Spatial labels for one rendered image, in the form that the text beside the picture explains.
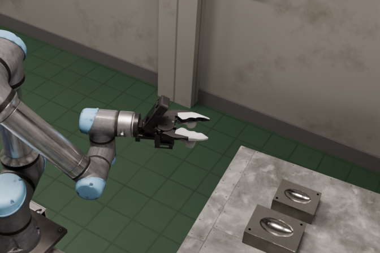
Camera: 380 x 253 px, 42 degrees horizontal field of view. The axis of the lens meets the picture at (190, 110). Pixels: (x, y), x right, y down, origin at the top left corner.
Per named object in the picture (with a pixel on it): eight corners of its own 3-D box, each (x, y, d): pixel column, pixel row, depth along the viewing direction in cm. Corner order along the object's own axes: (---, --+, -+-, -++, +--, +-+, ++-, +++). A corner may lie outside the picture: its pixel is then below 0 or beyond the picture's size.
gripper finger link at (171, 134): (191, 133, 139) (163, 124, 141) (192, 129, 137) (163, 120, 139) (186, 145, 136) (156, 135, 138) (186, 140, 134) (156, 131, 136)
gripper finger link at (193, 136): (207, 148, 141) (177, 138, 143) (208, 134, 136) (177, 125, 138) (203, 156, 139) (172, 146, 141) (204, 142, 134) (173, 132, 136)
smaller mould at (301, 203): (270, 209, 202) (272, 199, 198) (280, 188, 211) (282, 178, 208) (310, 225, 197) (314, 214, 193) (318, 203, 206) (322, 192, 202)
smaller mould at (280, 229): (241, 242, 188) (244, 231, 184) (254, 215, 199) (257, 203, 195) (292, 264, 182) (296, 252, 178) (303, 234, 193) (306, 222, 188)
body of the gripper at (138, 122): (177, 130, 147) (137, 126, 147) (178, 110, 141) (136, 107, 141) (175, 150, 142) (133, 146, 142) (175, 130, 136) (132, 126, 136)
